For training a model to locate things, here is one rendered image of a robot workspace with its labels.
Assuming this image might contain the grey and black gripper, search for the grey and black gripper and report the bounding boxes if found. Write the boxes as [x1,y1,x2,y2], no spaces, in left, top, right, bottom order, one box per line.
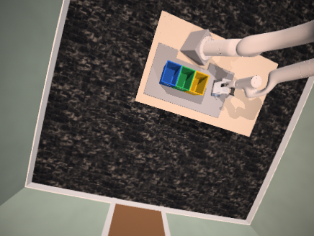
[221,81,236,89]

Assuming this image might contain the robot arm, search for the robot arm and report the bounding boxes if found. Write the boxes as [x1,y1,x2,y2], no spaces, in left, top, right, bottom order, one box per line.
[199,20,314,99]

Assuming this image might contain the green bin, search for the green bin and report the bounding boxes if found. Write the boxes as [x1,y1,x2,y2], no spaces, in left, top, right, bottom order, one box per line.
[172,66,196,91]

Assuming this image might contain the yellow recycle bin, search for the yellow recycle bin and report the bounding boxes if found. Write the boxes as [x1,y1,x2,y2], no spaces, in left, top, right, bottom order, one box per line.
[184,71,209,96]

